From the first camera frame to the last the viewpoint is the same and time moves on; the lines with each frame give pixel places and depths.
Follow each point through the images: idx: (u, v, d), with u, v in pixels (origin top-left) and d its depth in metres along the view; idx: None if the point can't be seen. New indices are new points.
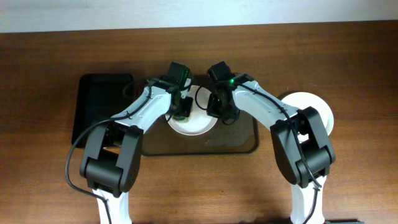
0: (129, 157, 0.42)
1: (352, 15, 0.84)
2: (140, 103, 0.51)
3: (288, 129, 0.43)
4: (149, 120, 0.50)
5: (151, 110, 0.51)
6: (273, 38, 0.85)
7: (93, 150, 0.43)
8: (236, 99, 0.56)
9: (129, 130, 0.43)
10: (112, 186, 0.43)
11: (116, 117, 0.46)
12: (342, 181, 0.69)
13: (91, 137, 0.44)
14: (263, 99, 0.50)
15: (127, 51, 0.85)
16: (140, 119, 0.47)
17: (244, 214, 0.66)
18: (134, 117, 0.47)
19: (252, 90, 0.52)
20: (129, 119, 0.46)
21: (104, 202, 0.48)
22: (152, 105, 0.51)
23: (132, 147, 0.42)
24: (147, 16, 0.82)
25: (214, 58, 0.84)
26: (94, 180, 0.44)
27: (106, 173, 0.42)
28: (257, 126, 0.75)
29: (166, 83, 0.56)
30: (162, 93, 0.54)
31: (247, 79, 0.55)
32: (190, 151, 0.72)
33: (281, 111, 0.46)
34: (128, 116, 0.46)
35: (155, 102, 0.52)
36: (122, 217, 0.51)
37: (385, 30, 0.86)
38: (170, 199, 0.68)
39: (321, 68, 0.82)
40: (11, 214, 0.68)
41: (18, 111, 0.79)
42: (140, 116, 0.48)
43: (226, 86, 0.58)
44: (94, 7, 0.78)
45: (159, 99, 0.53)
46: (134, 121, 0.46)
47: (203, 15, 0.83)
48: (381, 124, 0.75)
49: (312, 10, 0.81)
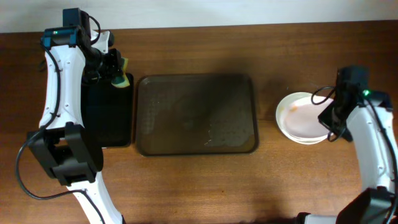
0: (84, 150, 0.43)
1: (351, 15, 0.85)
2: (53, 85, 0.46)
3: (388, 205, 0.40)
4: (70, 88, 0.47)
5: (69, 79, 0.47)
6: (273, 38, 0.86)
7: (43, 155, 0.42)
8: (352, 118, 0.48)
9: (69, 130, 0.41)
10: (86, 172, 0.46)
11: (44, 124, 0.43)
12: (343, 181, 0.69)
13: (37, 152, 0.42)
14: (384, 145, 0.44)
15: (125, 51, 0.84)
16: (68, 110, 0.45)
17: (244, 214, 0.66)
18: (61, 112, 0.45)
19: (379, 127, 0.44)
20: (60, 118, 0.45)
21: (83, 193, 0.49)
22: (66, 78, 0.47)
23: (82, 143, 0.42)
24: (147, 16, 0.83)
25: (214, 57, 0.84)
26: (64, 174, 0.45)
27: (74, 165, 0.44)
28: (257, 126, 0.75)
29: (65, 38, 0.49)
30: (68, 55, 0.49)
31: (384, 105, 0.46)
32: (189, 150, 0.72)
33: (393, 179, 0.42)
34: (55, 115, 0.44)
35: (66, 71, 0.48)
36: (106, 203, 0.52)
37: (384, 30, 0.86)
38: (170, 199, 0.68)
39: (321, 68, 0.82)
40: (12, 216, 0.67)
41: (19, 110, 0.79)
42: (66, 105, 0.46)
43: (352, 94, 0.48)
44: (94, 8, 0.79)
45: (68, 63, 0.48)
46: (66, 118, 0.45)
47: (203, 15, 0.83)
48: None
49: (311, 10, 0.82)
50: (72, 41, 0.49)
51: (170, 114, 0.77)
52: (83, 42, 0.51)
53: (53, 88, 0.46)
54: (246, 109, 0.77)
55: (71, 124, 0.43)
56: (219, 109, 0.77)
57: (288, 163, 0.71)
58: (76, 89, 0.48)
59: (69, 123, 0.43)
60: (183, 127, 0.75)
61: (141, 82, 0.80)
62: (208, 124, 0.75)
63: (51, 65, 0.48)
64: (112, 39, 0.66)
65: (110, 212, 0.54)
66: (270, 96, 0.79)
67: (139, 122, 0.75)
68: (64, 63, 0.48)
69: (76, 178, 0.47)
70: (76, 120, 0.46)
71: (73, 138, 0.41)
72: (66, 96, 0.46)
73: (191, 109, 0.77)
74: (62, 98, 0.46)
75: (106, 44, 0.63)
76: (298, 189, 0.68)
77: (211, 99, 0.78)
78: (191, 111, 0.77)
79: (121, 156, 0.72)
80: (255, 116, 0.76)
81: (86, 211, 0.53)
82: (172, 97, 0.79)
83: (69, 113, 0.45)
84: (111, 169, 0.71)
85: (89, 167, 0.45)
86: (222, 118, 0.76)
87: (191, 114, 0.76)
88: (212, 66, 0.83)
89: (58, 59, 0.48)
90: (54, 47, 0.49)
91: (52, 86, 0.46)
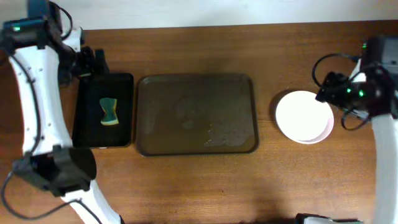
0: (72, 167, 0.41)
1: (349, 15, 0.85)
2: (28, 101, 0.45)
3: None
4: (48, 102, 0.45)
5: (46, 93, 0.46)
6: (273, 38, 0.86)
7: (34, 178, 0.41)
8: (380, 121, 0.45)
9: (57, 152, 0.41)
10: (80, 182, 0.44)
11: (30, 149, 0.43)
12: (343, 181, 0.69)
13: (25, 177, 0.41)
14: None
15: (126, 51, 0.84)
16: (50, 130, 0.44)
17: (245, 214, 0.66)
18: (45, 133, 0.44)
19: None
20: (44, 140, 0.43)
21: (78, 201, 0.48)
22: (40, 86, 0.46)
23: (69, 161, 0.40)
24: (147, 15, 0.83)
25: (214, 57, 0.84)
26: (58, 188, 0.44)
27: (66, 180, 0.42)
28: (257, 126, 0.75)
29: (30, 35, 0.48)
30: (38, 63, 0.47)
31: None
32: (189, 150, 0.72)
33: None
34: (38, 138, 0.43)
35: (38, 79, 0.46)
36: (102, 206, 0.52)
37: (384, 30, 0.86)
38: (170, 199, 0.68)
39: (321, 68, 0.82)
40: (11, 216, 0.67)
41: (18, 110, 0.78)
42: (49, 124, 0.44)
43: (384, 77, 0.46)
44: (95, 7, 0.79)
45: (40, 70, 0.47)
46: (51, 139, 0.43)
47: (203, 15, 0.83)
48: None
49: (311, 10, 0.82)
50: (40, 40, 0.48)
51: (170, 114, 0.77)
52: (50, 34, 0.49)
53: (30, 104, 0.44)
54: (245, 109, 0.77)
55: (58, 147, 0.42)
56: (219, 109, 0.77)
57: (288, 163, 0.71)
58: (56, 104, 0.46)
59: (57, 146, 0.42)
60: (182, 128, 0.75)
61: (141, 82, 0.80)
62: (208, 124, 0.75)
63: (20, 74, 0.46)
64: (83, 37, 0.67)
65: (107, 216, 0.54)
66: (270, 95, 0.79)
67: (139, 122, 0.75)
68: (36, 70, 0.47)
69: (70, 188, 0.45)
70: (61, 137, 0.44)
71: (61, 160, 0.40)
72: (45, 109, 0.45)
73: (191, 110, 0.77)
74: (43, 118, 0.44)
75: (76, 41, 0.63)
76: (298, 189, 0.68)
77: (211, 100, 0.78)
78: (191, 111, 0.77)
79: (122, 156, 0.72)
80: (254, 116, 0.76)
81: (83, 216, 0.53)
82: (171, 97, 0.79)
83: (52, 126, 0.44)
84: (111, 169, 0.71)
85: (84, 180, 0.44)
86: (221, 118, 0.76)
87: (191, 115, 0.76)
88: (212, 65, 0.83)
89: (29, 67, 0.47)
90: (20, 48, 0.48)
91: (27, 102, 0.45)
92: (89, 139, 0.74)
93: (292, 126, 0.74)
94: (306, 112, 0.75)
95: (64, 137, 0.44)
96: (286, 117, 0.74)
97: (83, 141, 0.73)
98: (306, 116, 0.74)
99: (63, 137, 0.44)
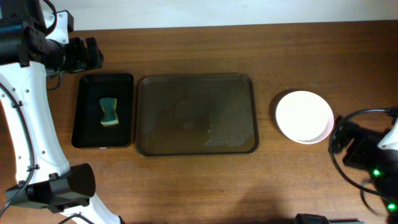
0: (73, 194, 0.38)
1: (349, 15, 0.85)
2: (18, 129, 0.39)
3: None
4: (40, 116, 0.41)
5: (35, 104, 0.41)
6: (273, 38, 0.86)
7: (33, 205, 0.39)
8: None
9: (56, 182, 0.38)
10: (80, 200, 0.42)
11: (22, 177, 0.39)
12: (343, 181, 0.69)
13: (23, 205, 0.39)
14: None
15: (125, 51, 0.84)
16: (45, 158, 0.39)
17: (244, 214, 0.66)
18: (38, 162, 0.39)
19: None
20: (39, 169, 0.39)
21: (78, 215, 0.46)
22: (28, 111, 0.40)
23: (68, 189, 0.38)
24: (147, 15, 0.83)
25: (214, 57, 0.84)
26: (57, 206, 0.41)
27: (66, 201, 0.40)
28: (257, 126, 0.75)
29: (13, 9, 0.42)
30: (22, 78, 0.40)
31: None
32: (189, 150, 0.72)
33: None
34: (33, 168, 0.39)
35: (26, 101, 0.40)
36: (103, 217, 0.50)
37: (384, 30, 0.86)
38: (170, 199, 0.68)
39: (321, 68, 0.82)
40: (10, 216, 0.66)
41: None
42: (43, 151, 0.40)
43: None
44: (95, 7, 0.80)
45: (27, 90, 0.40)
46: (46, 168, 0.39)
47: (203, 15, 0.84)
48: (380, 123, 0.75)
49: (310, 10, 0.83)
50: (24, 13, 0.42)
51: (170, 114, 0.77)
52: (32, 45, 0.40)
53: (19, 129, 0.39)
54: (245, 109, 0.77)
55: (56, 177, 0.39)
56: (219, 109, 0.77)
57: (288, 163, 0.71)
58: (48, 122, 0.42)
59: (53, 175, 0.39)
60: (182, 127, 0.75)
61: (140, 82, 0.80)
62: (208, 124, 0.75)
63: (4, 96, 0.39)
64: (71, 26, 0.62)
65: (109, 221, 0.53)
66: (270, 95, 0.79)
67: (138, 122, 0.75)
68: (22, 91, 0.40)
69: (69, 204, 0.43)
70: (57, 162, 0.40)
71: (60, 189, 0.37)
72: (38, 135, 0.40)
73: (191, 110, 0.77)
74: (35, 145, 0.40)
75: (64, 31, 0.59)
76: (298, 188, 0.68)
77: (211, 99, 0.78)
78: (191, 111, 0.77)
79: (121, 156, 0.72)
80: (255, 116, 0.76)
81: None
82: (171, 97, 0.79)
83: (46, 152, 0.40)
84: (111, 169, 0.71)
85: (84, 198, 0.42)
86: (221, 118, 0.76)
87: (191, 115, 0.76)
88: (212, 65, 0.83)
89: (12, 88, 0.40)
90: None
91: (17, 128, 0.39)
92: (89, 139, 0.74)
93: (292, 126, 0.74)
94: (306, 112, 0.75)
95: (60, 163, 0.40)
96: (286, 118, 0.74)
97: (83, 142, 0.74)
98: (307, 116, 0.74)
99: (58, 163, 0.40)
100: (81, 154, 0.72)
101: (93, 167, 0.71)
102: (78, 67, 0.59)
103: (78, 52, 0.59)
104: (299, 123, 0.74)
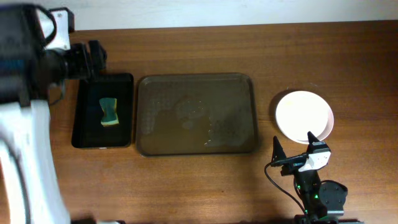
0: None
1: (347, 15, 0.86)
2: (14, 177, 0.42)
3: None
4: (35, 158, 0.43)
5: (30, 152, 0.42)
6: (273, 38, 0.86)
7: None
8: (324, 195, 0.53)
9: None
10: None
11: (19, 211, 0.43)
12: (343, 181, 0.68)
13: None
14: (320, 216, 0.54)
15: (125, 51, 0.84)
16: (38, 201, 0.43)
17: (244, 214, 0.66)
18: (34, 205, 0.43)
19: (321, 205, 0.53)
20: (35, 213, 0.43)
21: None
22: (23, 157, 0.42)
23: None
24: (147, 16, 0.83)
25: (214, 56, 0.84)
26: None
27: None
28: (257, 126, 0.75)
29: None
30: (13, 123, 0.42)
31: (319, 155, 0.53)
32: (189, 150, 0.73)
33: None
34: (29, 206, 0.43)
35: (20, 145, 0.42)
36: None
37: (382, 30, 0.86)
38: (170, 199, 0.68)
39: (321, 68, 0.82)
40: None
41: None
42: (37, 200, 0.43)
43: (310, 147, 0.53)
44: (95, 8, 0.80)
45: (20, 135, 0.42)
46: (41, 207, 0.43)
47: (203, 15, 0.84)
48: (381, 124, 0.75)
49: (309, 10, 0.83)
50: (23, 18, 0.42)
51: (170, 114, 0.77)
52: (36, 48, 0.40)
53: (14, 176, 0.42)
54: (246, 109, 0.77)
55: None
56: (219, 110, 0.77)
57: None
58: (43, 161, 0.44)
59: None
60: (182, 127, 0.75)
61: (140, 82, 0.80)
62: (208, 124, 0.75)
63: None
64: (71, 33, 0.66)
65: None
66: (270, 96, 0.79)
67: (139, 122, 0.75)
68: (17, 136, 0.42)
69: None
70: (48, 201, 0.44)
71: None
72: (32, 185, 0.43)
73: (191, 110, 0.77)
74: (30, 190, 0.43)
75: (64, 42, 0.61)
76: None
77: (211, 99, 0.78)
78: (191, 111, 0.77)
79: (122, 156, 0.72)
80: (255, 116, 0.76)
81: None
82: (171, 97, 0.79)
83: (41, 178, 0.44)
84: (111, 169, 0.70)
85: None
86: (221, 118, 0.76)
87: (191, 115, 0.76)
88: (212, 65, 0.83)
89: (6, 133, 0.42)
90: None
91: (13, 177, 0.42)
92: (89, 139, 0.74)
93: (291, 126, 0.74)
94: (306, 112, 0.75)
95: (51, 201, 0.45)
96: (286, 118, 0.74)
97: (83, 142, 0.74)
98: (306, 116, 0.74)
99: (51, 204, 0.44)
100: (82, 154, 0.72)
101: (94, 167, 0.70)
102: (81, 75, 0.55)
103: (79, 59, 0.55)
104: (298, 123, 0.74)
